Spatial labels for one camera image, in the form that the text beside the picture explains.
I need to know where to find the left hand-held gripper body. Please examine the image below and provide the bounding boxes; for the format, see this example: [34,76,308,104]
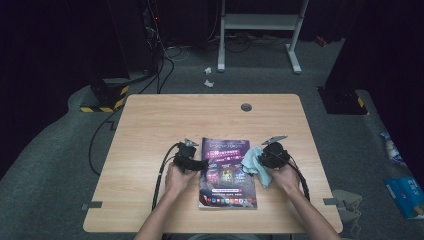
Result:
[173,137,200,174]

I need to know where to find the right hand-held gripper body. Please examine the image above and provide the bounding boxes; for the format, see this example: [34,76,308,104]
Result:
[258,134,291,170]

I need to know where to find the light blue cloth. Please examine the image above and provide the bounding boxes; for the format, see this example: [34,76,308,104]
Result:
[240,145,274,189]

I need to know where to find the glossy magazine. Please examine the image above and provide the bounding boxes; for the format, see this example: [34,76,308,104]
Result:
[198,137,258,210]

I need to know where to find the person's left hand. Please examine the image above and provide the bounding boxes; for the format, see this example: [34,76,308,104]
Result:
[164,163,198,198]

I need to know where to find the person's right hand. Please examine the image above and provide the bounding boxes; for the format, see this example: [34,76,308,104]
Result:
[269,162,301,197]

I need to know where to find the person's dark clothing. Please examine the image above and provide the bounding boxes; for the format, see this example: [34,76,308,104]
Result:
[186,233,264,240]

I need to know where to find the black yellow striped base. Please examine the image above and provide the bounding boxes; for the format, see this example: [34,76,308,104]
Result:
[79,78,130,114]
[318,86,369,116]

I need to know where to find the white and blue packet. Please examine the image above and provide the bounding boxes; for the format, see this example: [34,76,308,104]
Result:
[379,132,406,165]

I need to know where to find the dark equipment rack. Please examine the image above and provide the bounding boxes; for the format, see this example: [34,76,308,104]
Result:
[143,0,168,74]

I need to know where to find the white metal stand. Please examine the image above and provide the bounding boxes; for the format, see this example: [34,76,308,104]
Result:
[217,0,309,75]

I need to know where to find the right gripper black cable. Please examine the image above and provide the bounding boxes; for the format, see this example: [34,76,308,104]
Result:
[286,154,311,203]

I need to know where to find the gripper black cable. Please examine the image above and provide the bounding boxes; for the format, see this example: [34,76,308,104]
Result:
[151,142,181,211]
[286,154,311,203]

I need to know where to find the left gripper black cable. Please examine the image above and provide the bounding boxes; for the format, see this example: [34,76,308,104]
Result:
[151,142,181,211]

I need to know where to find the black floor cable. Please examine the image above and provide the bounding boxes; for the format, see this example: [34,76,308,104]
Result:
[88,108,123,177]

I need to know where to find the black cable bundle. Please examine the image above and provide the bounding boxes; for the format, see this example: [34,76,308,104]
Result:
[226,31,291,54]

